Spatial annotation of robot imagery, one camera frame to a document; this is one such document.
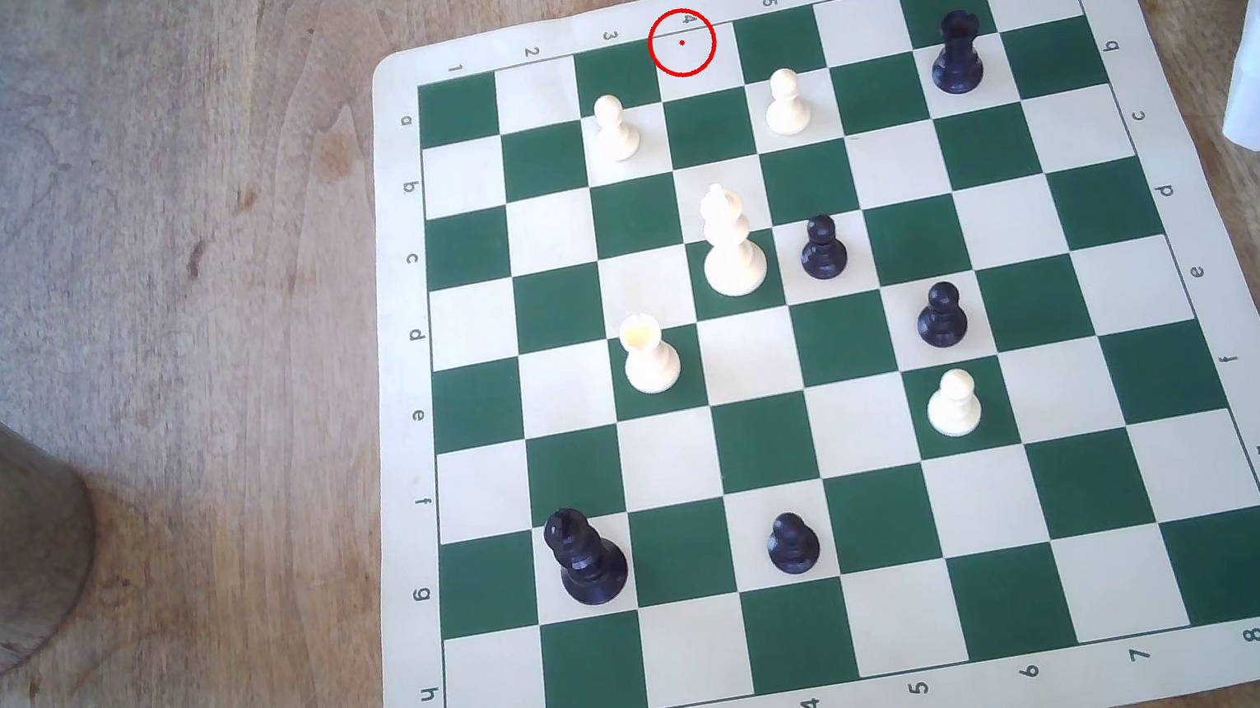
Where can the tall white chess piece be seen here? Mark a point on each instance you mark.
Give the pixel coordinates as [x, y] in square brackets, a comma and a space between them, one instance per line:
[733, 251]

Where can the green white chess mat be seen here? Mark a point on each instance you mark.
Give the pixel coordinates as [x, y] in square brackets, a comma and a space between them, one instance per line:
[833, 374]

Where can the white pawn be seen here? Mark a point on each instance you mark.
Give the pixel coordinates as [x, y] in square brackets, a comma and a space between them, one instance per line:
[954, 405]
[787, 103]
[615, 129]

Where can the black rook on board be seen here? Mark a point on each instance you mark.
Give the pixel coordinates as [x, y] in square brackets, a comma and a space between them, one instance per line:
[957, 55]

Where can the white rook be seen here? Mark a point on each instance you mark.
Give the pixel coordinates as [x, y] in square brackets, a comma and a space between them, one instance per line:
[651, 361]

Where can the black king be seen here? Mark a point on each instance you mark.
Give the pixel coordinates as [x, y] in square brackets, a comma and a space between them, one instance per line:
[590, 560]

